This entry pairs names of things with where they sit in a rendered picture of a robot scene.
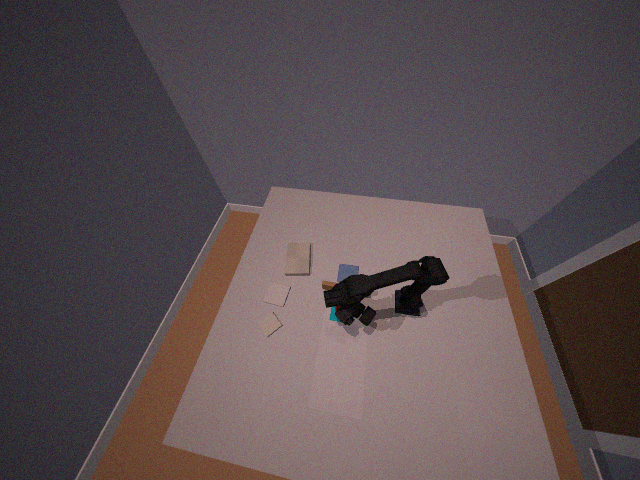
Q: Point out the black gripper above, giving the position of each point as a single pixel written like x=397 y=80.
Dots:
x=366 y=316

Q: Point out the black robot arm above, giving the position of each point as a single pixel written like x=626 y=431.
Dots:
x=354 y=288

